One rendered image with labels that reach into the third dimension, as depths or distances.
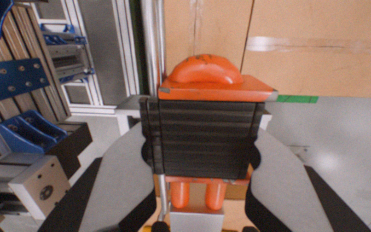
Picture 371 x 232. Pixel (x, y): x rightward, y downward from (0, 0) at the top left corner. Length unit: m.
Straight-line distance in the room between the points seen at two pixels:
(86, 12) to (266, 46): 0.97
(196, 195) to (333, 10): 0.76
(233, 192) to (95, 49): 1.07
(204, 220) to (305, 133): 1.63
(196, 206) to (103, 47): 1.05
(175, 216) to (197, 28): 0.59
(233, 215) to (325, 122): 1.45
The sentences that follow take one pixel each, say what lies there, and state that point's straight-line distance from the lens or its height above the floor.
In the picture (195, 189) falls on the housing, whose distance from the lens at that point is 0.21.
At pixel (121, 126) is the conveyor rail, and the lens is 0.77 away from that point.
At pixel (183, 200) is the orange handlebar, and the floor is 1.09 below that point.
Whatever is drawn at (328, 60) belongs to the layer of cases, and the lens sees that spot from 0.85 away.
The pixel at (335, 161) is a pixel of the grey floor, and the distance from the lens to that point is 2.20.
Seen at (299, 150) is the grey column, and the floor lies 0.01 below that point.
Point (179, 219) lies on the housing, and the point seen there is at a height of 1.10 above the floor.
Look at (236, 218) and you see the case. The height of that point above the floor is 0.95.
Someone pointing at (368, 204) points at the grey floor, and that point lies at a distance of 3.03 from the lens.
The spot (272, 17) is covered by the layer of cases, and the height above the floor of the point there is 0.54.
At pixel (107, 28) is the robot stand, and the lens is 1.10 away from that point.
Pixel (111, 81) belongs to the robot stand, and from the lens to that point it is 1.15.
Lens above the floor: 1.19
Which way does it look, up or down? 63 degrees down
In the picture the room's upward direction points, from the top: 175 degrees counter-clockwise
